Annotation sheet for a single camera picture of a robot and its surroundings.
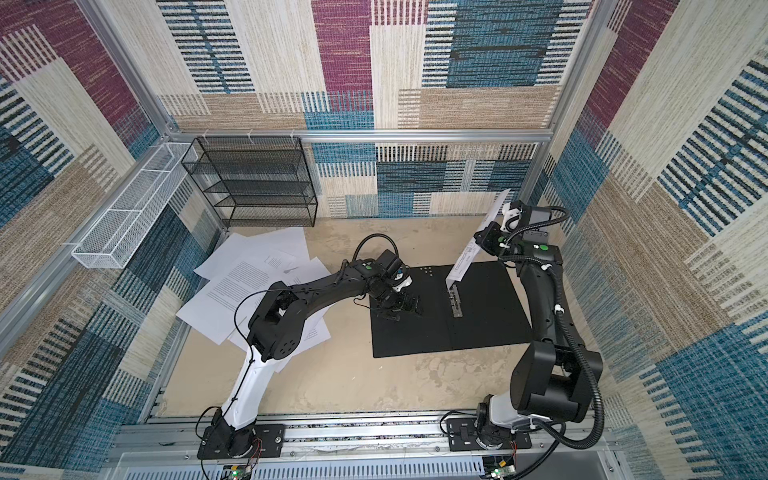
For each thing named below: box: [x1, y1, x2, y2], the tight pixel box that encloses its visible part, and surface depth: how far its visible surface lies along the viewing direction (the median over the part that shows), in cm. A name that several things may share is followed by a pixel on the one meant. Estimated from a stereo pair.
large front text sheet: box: [176, 256, 287, 345], surface depth 104 cm
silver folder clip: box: [448, 284, 463, 319], surface depth 98 cm
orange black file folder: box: [370, 260, 533, 358], surface depth 95 cm
